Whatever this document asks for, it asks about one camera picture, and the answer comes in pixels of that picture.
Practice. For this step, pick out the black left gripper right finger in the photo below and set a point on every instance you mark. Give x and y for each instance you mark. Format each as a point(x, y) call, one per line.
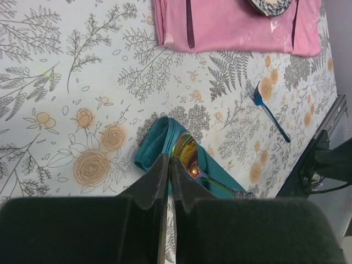
point(280, 230)

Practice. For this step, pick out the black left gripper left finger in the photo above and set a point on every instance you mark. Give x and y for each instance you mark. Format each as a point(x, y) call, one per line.
point(127, 228)

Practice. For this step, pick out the iridescent gold spoon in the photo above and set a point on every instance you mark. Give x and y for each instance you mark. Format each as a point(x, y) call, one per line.
point(206, 171)

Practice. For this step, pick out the teal cloth napkin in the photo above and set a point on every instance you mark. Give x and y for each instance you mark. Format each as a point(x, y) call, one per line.
point(160, 139)

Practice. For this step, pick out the iridescent blue fork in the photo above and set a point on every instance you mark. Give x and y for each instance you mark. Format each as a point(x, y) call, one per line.
point(258, 101)

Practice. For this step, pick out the pink floral placemat cloth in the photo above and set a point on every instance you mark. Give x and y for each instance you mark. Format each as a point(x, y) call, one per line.
point(237, 26)

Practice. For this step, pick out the purple metallic fork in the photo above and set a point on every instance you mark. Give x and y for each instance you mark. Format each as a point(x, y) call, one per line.
point(189, 25)

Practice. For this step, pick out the purple metallic spoon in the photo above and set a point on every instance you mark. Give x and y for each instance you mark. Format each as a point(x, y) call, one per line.
point(294, 25)

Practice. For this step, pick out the blue floral white plate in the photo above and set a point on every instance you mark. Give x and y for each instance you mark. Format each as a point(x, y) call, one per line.
point(271, 8)

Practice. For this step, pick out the aluminium frame rail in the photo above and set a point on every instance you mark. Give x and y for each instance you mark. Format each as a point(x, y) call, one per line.
point(334, 121)

